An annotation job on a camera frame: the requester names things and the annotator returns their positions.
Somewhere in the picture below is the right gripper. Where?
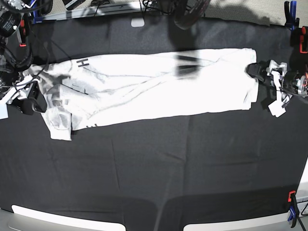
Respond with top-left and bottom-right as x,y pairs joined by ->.
6,76 -> 47,115

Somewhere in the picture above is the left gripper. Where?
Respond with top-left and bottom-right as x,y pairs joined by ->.
245,60 -> 288,90

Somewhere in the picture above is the grey t-shirt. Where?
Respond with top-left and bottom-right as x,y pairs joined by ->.
24,48 -> 258,141

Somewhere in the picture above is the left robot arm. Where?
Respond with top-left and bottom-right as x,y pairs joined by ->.
245,60 -> 308,98

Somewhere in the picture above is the blue clamp top right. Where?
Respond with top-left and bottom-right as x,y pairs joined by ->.
284,0 -> 299,31

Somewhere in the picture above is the orange clamp top right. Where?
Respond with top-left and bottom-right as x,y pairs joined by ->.
299,26 -> 308,54

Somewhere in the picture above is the orange clamp top left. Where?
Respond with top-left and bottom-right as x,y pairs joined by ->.
17,19 -> 27,47

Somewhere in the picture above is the black table cloth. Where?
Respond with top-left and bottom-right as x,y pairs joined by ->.
0,17 -> 308,231

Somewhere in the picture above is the orange blue clamp bottom right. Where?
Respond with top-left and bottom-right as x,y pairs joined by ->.
287,191 -> 299,228

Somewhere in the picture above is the black cable bundle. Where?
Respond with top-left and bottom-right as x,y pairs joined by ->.
141,0 -> 210,28

